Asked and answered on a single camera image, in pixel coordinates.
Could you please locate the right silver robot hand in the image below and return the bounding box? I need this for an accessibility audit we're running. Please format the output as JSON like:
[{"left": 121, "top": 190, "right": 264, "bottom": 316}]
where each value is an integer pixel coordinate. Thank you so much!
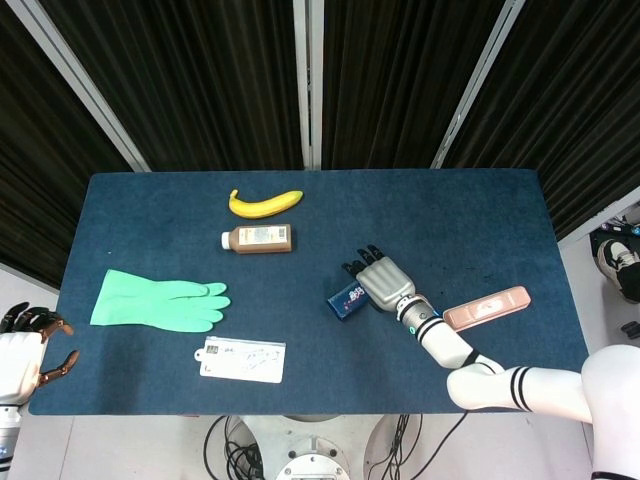
[{"left": 341, "top": 244, "right": 418, "bottom": 313}]

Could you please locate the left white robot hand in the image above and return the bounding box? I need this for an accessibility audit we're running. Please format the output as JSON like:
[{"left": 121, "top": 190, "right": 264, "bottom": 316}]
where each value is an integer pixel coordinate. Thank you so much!
[{"left": 0, "top": 301, "right": 81, "bottom": 406}]

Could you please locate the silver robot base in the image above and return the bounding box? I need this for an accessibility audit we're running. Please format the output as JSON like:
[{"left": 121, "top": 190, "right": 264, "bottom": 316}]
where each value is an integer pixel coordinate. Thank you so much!
[{"left": 227, "top": 413, "right": 396, "bottom": 480}]

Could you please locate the pink plastic case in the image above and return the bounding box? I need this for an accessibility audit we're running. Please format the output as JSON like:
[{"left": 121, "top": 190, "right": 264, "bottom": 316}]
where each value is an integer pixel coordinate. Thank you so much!
[{"left": 442, "top": 285, "right": 533, "bottom": 333}]

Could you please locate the blue felt table cover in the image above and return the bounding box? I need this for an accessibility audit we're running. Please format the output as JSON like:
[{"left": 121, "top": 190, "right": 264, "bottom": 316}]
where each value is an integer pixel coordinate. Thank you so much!
[{"left": 28, "top": 168, "right": 604, "bottom": 416}]

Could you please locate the brown drink bottle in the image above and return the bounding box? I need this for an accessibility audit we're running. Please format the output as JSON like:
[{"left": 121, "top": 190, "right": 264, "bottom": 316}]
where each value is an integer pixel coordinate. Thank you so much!
[{"left": 220, "top": 223, "right": 294, "bottom": 255}]

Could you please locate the yellow banana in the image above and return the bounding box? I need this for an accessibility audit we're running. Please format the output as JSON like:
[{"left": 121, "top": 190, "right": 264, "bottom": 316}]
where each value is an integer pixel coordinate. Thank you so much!
[{"left": 228, "top": 188, "right": 305, "bottom": 219}]

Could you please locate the green rubber glove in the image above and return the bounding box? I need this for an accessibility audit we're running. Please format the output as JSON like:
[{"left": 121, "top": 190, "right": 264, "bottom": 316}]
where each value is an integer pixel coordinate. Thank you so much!
[{"left": 89, "top": 268, "right": 232, "bottom": 334}]

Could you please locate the white zip pouch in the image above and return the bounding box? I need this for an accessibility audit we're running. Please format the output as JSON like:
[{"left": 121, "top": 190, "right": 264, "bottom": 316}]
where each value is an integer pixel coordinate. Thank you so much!
[{"left": 193, "top": 335, "right": 287, "bottom": 385}]

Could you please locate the dark pleated curtain panel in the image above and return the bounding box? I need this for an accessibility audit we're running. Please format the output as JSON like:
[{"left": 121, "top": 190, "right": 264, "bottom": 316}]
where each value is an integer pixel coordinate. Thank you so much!
[
  {"left": 443, "top": 0, "right": 640, "bottom": 242},
  {"left": 319, "top": 0, "right": 507, "bottom": 170},
  {"left": 39, "top": 0, "right": 305, "bottom": 173},
  {"left": 0, "top": 0, "right": 136, "bottom": 290}
]

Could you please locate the black and white sneaker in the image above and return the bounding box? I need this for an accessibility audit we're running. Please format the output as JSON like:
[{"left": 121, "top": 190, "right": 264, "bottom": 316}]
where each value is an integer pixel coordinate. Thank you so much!
[{"left": 597, "top": 238, "right": 640, "bottom": 303}]

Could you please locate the black cable bundle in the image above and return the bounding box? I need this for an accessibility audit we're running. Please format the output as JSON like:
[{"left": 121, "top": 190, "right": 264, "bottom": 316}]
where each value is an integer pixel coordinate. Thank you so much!
[
  {"left": 364, "top": 412, "right": 471, "bottom": 480},
  {"left": 203, "top": 414, "right": 264, "bottom": 480}
]

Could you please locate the white partition post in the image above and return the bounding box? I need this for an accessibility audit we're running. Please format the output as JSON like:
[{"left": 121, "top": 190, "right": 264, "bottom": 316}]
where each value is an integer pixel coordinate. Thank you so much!
[
  {"left": 430, "top": 0, "right": 526, "bottom": 170},
  {"left": 7, "top": 0, "right": 151, "bottom": 173},
  {"left": 292, "top": 0, "right": 325, "bottom": 170}
]

